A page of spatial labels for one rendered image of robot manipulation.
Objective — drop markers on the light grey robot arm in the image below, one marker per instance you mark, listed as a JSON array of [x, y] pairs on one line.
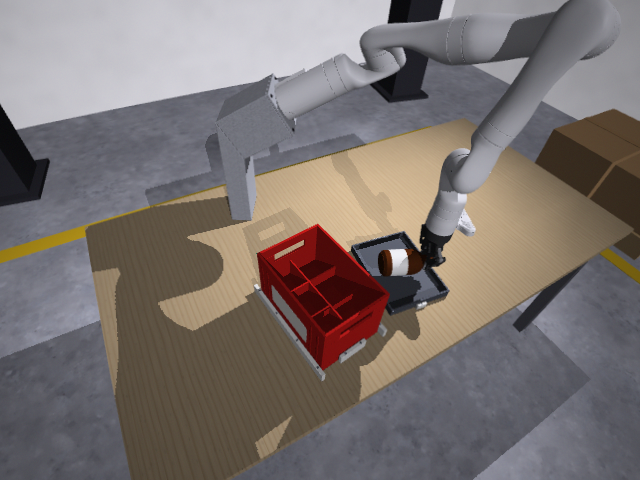
[[579, 30]]

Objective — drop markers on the red plastic crate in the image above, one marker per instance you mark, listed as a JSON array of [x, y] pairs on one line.
[[320, 290]]

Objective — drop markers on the brown bottle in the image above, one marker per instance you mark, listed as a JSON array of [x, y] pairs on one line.
[[399, 262]]

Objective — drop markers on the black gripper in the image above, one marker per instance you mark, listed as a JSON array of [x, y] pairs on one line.
[[430, 249]]

